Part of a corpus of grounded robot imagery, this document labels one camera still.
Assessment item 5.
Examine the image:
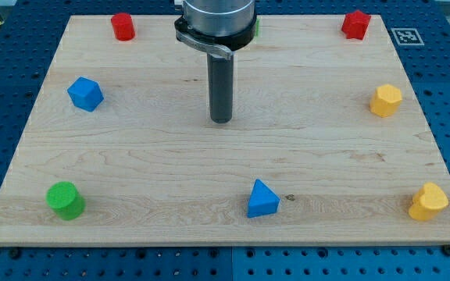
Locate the wooden board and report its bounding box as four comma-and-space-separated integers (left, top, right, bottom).
0, 15, 450, 247

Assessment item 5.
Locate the red star block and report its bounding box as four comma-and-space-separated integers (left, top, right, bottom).
341, 9, 372, 41

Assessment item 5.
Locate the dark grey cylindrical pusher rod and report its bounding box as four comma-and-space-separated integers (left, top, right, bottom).
207, 54, 234, 123

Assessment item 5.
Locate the fiducial marker tag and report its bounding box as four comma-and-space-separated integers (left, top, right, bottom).
391, 27, 424, 46

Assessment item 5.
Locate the blue cube block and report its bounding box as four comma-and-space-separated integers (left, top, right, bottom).
67, 76, 104, 112

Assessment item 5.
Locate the yellow hexagon block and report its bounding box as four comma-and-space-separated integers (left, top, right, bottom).
369, 84, 402, 118

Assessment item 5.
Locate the blue triangle block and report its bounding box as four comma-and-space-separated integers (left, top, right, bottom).
247, 179, 280, 218

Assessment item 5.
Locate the red cylinder block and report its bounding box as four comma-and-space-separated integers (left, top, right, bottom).
111, 12, 135, 41

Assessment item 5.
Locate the green star block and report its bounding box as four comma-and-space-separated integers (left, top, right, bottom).
254, 17, 260, 37

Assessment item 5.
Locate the green cylinder block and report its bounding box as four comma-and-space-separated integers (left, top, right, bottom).
45, 181, 86, 221

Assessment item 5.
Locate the yellow heart block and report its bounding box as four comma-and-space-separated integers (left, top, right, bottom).
408, 182, 449, 221

